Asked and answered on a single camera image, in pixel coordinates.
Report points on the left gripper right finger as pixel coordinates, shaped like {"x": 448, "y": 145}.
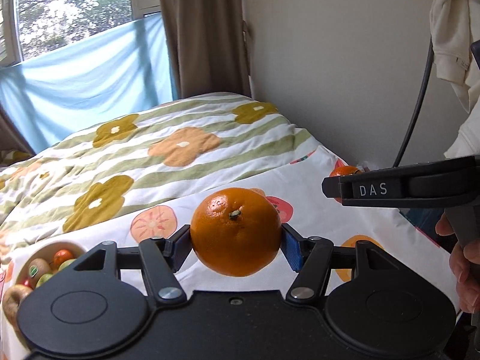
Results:
{"x": 309, "y": 258}

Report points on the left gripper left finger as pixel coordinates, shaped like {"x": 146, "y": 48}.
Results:
{"x": 161, "y": 258}

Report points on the large orange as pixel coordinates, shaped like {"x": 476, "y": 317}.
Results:
{"x": 235, "y": 232}

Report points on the small tangerine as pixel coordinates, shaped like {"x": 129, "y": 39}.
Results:
{"x": 345, "y": 171}

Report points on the mandarin orange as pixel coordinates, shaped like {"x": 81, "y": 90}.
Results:
{"x": 61, "y": 256}

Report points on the green apple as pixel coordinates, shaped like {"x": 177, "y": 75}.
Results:
{"x": 66, "y": 264}
{"x": 43, "y": 279}

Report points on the small red tomato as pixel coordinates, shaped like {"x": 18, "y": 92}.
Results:
{"x": 27, "y": 283}

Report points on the person right hand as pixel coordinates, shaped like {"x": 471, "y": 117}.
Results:
{"x": 461, "y": 261}

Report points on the white fruit print cloth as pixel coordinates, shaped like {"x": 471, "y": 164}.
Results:
{"x": 295, "y": 189}

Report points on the green apple in bowl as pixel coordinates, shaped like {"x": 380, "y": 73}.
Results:
{"x": 66, "y": 264}

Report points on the floral striped duvet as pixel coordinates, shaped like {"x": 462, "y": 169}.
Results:
{"x": 142, "y": 160}

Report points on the cream fruit bowl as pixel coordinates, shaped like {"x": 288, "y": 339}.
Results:
{"x": 47, "y": 252}

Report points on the kiwi with green sticker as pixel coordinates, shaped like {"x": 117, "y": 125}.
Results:
{"x": 36, "y": 269}

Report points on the hanging cream garment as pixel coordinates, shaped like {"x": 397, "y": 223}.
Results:
{"x": 454, "y": 27}

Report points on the floral pillow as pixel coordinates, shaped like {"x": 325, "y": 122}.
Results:
{"x": 9, "y": 157}

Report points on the brown left curtain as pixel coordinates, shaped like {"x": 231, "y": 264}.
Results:
{"x": 10, "y": 137}

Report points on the brown curtain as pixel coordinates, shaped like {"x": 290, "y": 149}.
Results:
{"x": 10, "y": 137}
{"x": 206, "y": 46}

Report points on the light blue window sheet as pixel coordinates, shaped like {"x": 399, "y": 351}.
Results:
{"x": 118, "y": 72}

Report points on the brown right curtain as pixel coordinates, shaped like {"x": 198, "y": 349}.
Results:
{"x": 206, "y": 46}

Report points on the window frame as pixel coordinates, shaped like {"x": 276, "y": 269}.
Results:
{"x": 30, "y": 28}

